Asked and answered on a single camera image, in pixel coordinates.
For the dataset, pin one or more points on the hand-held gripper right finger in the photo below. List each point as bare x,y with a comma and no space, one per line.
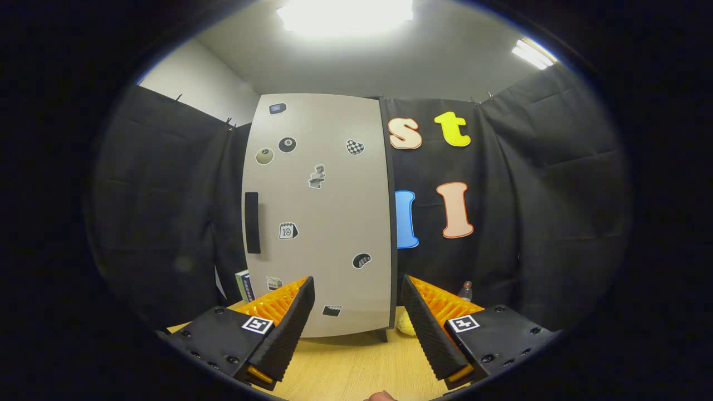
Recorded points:
426,328

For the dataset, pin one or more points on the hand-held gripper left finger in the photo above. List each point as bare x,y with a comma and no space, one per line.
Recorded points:
289,328

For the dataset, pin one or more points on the dark grey shoe cabinet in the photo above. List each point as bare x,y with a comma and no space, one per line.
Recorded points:
382,336

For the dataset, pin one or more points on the yellow plush toy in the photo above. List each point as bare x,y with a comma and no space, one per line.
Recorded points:
405,324

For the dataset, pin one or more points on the small red cap bottle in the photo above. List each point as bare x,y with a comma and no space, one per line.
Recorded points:
465,292

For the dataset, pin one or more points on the green spine book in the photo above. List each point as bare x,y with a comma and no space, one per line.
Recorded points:
239,287

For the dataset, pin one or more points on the black backdrop cloth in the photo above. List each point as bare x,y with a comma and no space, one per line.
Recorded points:
546,223

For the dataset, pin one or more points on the narrow ceiling light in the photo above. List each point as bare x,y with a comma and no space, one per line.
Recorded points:
532,54

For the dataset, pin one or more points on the large ceiling light panel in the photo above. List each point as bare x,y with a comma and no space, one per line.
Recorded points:
345,15

